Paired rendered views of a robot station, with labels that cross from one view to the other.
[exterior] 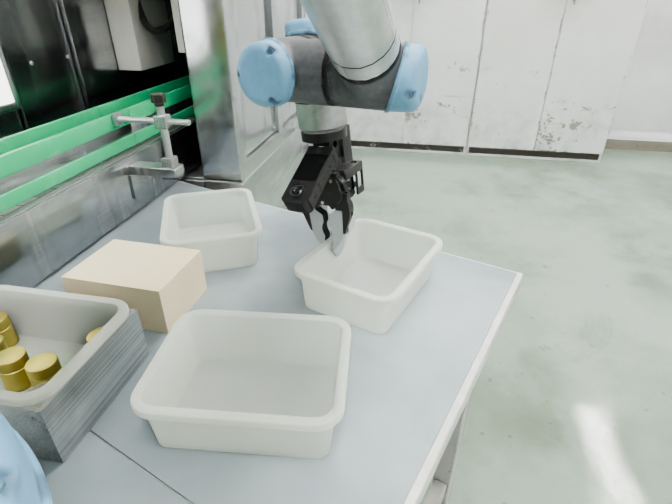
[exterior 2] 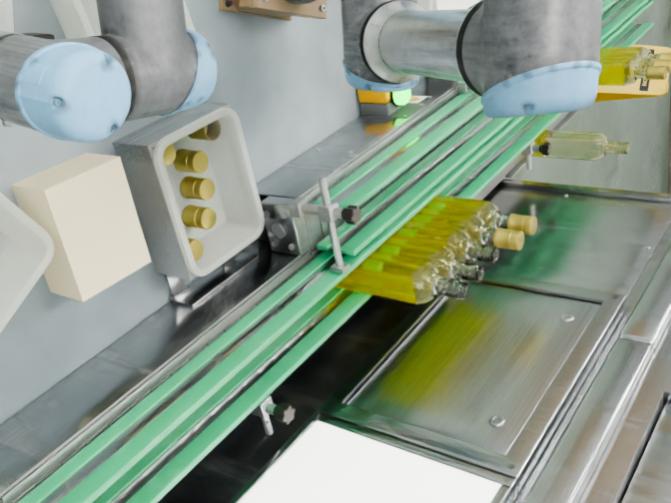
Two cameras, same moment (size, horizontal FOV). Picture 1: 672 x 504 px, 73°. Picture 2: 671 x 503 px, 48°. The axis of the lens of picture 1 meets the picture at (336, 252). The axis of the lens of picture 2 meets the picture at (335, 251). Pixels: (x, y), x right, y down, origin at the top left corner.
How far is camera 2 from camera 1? 1.14 m
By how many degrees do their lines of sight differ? 102
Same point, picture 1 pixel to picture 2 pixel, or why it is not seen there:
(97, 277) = (135, 232)
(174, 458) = not seen: hidden behind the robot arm
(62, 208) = (100, 399)
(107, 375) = (169, 124)
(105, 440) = not seen: hidden behind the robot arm
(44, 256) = (112, 359)
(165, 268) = (91, 189)
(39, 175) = (137, 422)
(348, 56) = not seen: outside the picture
